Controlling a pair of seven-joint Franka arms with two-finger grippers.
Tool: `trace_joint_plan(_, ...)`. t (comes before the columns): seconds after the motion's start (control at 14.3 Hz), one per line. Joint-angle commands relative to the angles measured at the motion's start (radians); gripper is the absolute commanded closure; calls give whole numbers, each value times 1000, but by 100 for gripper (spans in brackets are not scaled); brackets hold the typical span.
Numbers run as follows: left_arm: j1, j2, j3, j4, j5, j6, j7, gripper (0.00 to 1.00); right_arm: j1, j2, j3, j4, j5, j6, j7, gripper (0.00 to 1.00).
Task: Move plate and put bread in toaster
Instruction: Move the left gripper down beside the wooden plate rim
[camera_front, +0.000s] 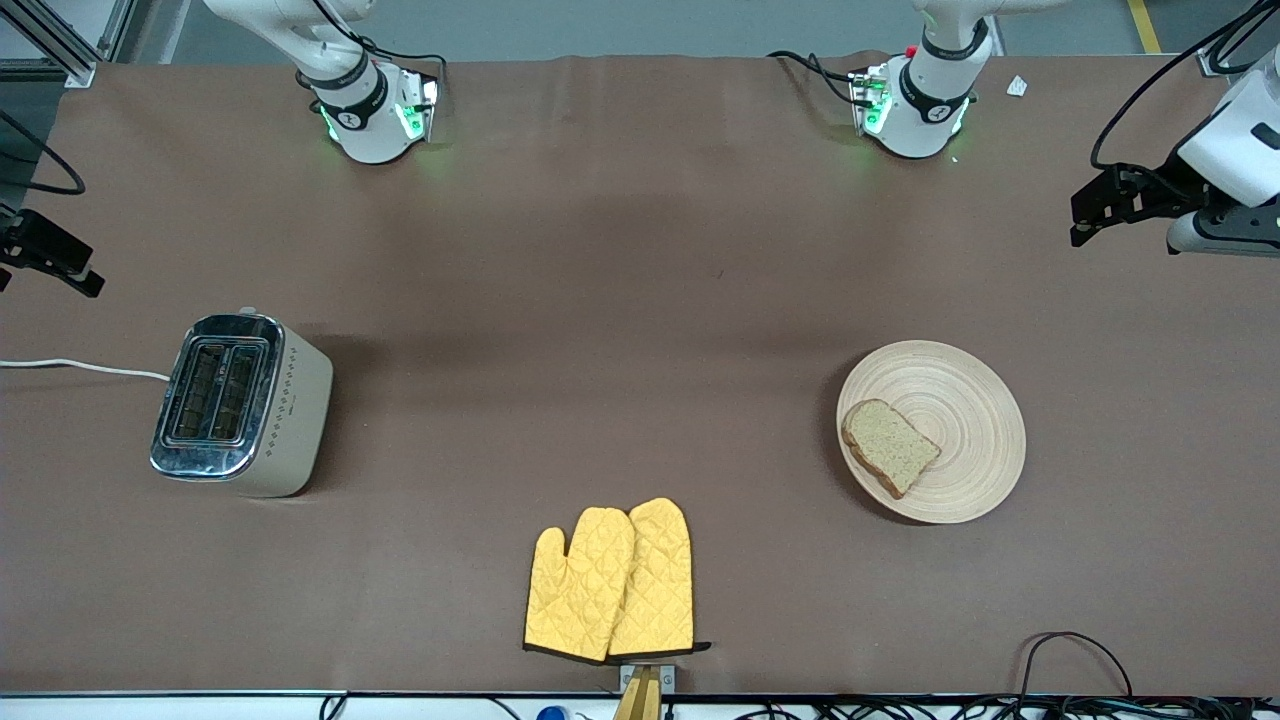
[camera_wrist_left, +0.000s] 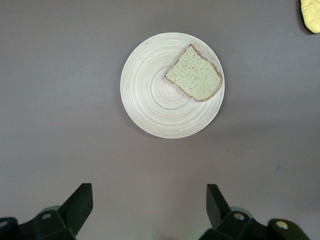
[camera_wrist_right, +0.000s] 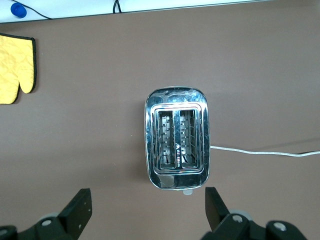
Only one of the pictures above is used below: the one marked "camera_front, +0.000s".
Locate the round wooden plate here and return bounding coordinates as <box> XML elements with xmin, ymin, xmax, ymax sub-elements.
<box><xmin>836</xmin><ymin>340</ymin><xmax>1028</xmax><ymax>525</ymax></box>

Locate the brown bread slice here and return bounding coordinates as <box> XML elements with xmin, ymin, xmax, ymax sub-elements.
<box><xmin>841</xmin><ymin>399</ymin><xmax>942</xmax><ymax>500</ymax></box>

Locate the silver beige two-slot toaster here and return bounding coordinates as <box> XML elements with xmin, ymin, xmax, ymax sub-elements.
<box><xmin>149</xmin><ymin>308</ymin><xmax>335</xmax><ymax>499</ymax></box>

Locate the brown table cover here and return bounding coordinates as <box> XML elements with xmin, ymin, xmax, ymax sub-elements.
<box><xmin>0</xmin><ymin>50</ymin><xmax>1280</xmax><ymax>697</ymax></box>

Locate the yellow quilted oven mitt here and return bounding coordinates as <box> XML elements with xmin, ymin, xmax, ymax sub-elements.
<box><xmin>608</xmin><ymin>497</ymin><xmax>713</xmax><ymax>658</ymax></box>
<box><xmin>524</xmin><ymin>507</ymin><xmax>637</xmax><ymax>664</ymax></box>

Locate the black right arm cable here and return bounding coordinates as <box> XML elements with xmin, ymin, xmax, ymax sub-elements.
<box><xmin>0</xmin><ymin>108</ymin><xmax>87</xmax><ymax>197</ymax></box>

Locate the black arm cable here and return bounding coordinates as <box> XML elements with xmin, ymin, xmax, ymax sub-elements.
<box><xmin>0</xmin><ymin>108</ymin><xmax>87</xmax><ymax>197</ymax></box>
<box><xmin>1089</xmin><ymin>0</ymin><xmax>1280</xmax><ymax>173</ymax></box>

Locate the white toaster power cord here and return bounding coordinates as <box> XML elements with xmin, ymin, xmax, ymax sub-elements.
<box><xmin>0</xmin><ymin>358</ymin><xmax>171</xmax><ymax>383</ymax></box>

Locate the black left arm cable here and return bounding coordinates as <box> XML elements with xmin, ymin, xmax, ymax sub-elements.
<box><xmin>1089</xmin><ymin>0</ymin><xmax>1280</xmax><ymax>173</ymax></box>

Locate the aluminium frame profile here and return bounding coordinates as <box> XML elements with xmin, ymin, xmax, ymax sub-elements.
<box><xmin>0</xmin><ymin>0</ymin><xmax>136</xmax><ymax>89</ymax></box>

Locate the black left base cable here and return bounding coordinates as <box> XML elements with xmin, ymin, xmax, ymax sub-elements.
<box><xmin>767</xmin><ymin>49</ymin><xmax>863</xmax><ymax>107</ymax></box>

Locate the black base cable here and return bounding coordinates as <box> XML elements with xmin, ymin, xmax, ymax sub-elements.
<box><xmin>767</xmin><ymin>49</ymin><xmax>863</xmax><ymax>107</ymax></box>
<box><xmin>310</xmin><ymin>0</ymin><xmax>448</xmax><ymax>76</ymax></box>

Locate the black right base cable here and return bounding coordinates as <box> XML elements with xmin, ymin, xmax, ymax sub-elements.
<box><xmin>310</xmin><ymin>0</ymin><xmax>448</xmax><ymax>76</ymax></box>

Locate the black looped cable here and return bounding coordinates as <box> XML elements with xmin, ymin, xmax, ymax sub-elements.
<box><xmin>1017</xmin><ymin>631</ymin><xmax>1136</xmax><ymax>701</ymax></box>

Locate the black cable bundle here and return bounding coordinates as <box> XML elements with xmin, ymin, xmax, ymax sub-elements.
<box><xmin>740</xmin><ymin>694</ymin><xmax>1280</xmax><ymax>720</ymax></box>

